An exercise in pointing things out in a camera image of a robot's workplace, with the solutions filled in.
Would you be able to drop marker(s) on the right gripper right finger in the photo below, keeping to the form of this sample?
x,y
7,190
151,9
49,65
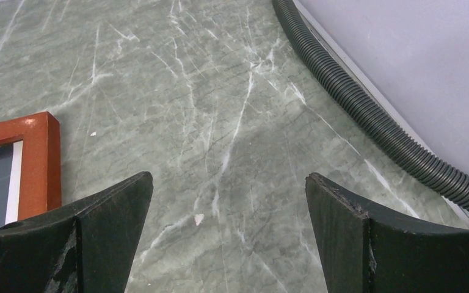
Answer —
x,y
367,247

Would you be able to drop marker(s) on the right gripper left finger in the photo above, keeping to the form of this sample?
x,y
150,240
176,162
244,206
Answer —
x,y
85,246

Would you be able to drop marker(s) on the wooden picture frame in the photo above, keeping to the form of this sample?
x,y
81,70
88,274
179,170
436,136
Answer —
x,y
39,186

